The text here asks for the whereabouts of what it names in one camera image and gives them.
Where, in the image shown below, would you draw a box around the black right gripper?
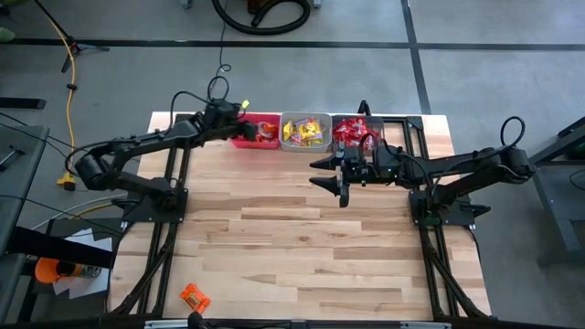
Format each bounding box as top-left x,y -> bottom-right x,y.
308,141 -> 406,209

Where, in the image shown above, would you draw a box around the red plastic bin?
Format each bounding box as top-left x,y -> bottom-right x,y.
229,112 -> 282,151

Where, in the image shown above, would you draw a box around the white plastic bin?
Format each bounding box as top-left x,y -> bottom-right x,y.
278,111 -> 334,154

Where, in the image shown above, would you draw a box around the dark grey translucent bin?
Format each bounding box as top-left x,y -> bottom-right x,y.
331,114 -> 386,154

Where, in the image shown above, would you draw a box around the large orange Reese's packet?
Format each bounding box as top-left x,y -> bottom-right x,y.
178,282 -> 212,315

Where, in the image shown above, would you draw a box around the black tripod stand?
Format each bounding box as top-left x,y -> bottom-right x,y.
32,0 -> 111,74

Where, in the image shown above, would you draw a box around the black padded bar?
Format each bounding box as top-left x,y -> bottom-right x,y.
6,225 -> 118,271

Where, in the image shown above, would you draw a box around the black flat floor bar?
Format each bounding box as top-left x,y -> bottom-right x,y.
0,97 -> 47,111

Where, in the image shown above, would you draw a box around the grey metal table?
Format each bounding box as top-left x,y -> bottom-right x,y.
0,123 -> 50,257

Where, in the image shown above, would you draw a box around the white paper sheets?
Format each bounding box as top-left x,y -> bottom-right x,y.
51,227 -> 114,301

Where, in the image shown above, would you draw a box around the orange black tool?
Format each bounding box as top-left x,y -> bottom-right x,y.
34,256 -> 102,285

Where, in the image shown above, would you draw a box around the dark grey workbench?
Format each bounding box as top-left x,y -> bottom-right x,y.
529,116 -> 585,269

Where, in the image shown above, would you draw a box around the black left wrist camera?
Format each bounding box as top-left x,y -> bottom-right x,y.
205,98 -> 241,121

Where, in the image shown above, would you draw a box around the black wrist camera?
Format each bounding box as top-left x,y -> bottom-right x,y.
343,145 -> 367,173
205,98 -> 241,121

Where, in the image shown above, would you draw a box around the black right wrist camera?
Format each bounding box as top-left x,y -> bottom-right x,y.
343,145 -> 367,173

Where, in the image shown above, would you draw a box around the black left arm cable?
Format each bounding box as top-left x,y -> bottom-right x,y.
168,74 -> 232,133

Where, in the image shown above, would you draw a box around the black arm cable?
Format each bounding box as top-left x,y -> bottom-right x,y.
500,116 -> 527,147
168,74 -> 232,133

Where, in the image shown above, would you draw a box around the thin black floor cable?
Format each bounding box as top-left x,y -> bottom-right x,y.
204,0 -> 233,77

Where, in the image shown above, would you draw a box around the black aluminium table frame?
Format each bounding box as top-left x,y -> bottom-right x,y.
107,111 -> 493,321

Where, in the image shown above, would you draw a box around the black vacuum hose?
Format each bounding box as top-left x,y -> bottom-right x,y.
211,0 -> 313,37

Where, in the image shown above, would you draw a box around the yellow extension cable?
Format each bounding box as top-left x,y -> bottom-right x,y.
45,13 -> 115,218

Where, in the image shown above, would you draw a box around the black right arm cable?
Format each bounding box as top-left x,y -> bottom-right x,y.
500,116 -> 527,147

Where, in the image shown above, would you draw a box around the silver metal bracket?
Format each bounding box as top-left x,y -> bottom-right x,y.
399,321 -> 452,329
144,319 -> 197,329

